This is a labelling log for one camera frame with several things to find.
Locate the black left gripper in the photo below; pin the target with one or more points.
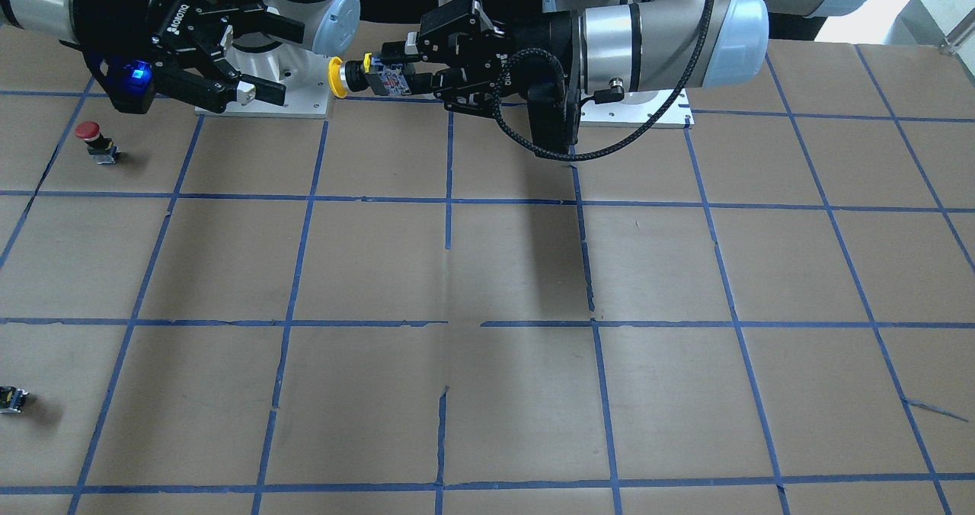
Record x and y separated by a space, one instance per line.
542 36

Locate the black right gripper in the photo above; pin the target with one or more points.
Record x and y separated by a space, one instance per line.
116 8

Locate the yellow push button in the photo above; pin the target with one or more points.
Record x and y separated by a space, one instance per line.
370 72

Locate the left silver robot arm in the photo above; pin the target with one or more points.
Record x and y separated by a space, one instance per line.
630 46

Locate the red push button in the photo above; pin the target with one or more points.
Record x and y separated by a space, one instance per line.
102 149

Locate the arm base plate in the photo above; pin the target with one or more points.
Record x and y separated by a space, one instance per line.
277 78
636 109

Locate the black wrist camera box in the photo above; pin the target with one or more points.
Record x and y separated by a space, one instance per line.
130 85

